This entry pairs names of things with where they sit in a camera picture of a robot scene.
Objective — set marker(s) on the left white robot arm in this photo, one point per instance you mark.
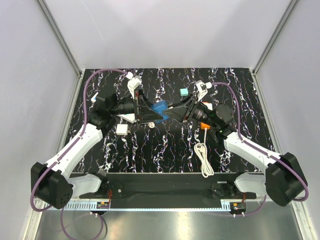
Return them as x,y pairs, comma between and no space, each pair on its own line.
52,183

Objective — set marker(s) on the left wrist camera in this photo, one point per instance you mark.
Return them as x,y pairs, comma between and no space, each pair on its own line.
134,81

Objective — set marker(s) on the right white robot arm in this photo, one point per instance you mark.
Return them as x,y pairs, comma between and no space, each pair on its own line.
280,178

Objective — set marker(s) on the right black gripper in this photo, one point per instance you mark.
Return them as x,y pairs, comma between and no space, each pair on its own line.
179,113

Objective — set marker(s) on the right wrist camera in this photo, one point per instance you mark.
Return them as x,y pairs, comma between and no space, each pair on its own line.
202,89

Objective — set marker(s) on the white slotted cable duct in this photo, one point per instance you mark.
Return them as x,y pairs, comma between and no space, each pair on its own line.
82,206

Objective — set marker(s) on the white multicolour power strip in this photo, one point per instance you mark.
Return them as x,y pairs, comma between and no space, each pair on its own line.
127,117

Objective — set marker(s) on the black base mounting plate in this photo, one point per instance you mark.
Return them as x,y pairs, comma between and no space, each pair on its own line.
172,191

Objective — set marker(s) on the white small charger adapter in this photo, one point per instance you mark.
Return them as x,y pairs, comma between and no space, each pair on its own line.
122,129

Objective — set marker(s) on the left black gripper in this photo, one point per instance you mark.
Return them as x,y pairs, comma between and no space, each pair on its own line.
147,114

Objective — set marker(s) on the white plug with cord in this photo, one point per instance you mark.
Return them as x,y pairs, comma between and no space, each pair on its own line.
151,125

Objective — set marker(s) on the orange power strip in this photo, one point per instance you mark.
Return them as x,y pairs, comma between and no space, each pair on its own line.
204,126

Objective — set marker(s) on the teal small cube plug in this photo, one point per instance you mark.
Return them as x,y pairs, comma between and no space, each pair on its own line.
184,92

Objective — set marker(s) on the white cube socket adapter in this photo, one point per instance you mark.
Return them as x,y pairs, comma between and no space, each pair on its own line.
208,105

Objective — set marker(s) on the blue cube socket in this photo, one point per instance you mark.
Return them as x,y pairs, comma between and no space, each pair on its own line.
159,107

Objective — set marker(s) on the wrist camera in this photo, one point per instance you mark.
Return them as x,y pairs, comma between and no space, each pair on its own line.
134,81
202,89

